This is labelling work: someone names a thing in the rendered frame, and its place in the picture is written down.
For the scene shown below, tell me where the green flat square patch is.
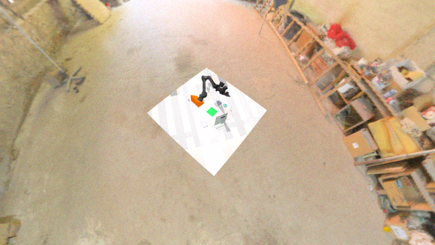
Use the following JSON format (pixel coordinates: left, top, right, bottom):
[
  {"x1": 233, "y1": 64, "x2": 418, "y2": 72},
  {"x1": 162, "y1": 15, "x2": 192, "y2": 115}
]
[{"x1": 207, "y1": 107, "x2": 217, "y2": 116}]

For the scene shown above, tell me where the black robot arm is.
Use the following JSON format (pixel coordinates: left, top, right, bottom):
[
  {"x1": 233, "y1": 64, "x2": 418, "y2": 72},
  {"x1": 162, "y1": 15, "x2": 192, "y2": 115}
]
[{"x1": 197, "y1": 76, "x2": 228, "y2": 102}]

